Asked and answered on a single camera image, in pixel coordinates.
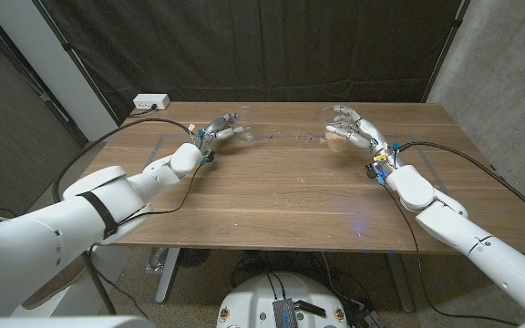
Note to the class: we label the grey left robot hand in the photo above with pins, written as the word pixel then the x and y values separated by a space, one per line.
pixel 217 127

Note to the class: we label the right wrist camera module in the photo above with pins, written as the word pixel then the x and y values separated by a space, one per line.
pixel 376 174

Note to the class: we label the black round floor fan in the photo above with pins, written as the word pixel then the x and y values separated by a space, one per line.
pixel 194 257

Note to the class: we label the black flat adapter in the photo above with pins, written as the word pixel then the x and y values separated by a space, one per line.
pixel 310 308

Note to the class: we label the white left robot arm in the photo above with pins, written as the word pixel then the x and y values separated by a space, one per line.
pixel 85 200

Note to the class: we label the white robot torso base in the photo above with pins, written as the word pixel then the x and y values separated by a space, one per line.
pixel 262 300

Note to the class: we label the grey electronics box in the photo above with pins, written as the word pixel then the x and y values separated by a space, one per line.
pixel 285 314

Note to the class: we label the white power strip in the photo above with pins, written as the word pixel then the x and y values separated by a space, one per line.
pixel 151 101

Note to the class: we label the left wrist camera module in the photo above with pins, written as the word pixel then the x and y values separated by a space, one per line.
pixel 208 158

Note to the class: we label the black backdrop curtain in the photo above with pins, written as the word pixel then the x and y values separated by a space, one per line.
pixel 198 45

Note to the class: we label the grey table leg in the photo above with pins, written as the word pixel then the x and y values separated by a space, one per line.
pixel 400 282
pixel 167 278

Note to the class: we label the clear plastic cup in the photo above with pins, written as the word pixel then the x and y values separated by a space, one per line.
pixel 249 136
pixel 335 146

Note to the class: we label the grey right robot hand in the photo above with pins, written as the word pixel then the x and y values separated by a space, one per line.
pixel 367 134

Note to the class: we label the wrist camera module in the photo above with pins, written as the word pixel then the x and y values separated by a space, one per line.
pixel 376 174
pixel 208 158

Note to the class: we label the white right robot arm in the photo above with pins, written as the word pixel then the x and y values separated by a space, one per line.
pixel 495 255

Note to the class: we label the white robot chest shell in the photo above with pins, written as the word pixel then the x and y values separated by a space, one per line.
pixel 62 322

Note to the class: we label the black backdrop stand pole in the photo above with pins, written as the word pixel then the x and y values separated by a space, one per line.
pixel 457 22
pixel 67 46

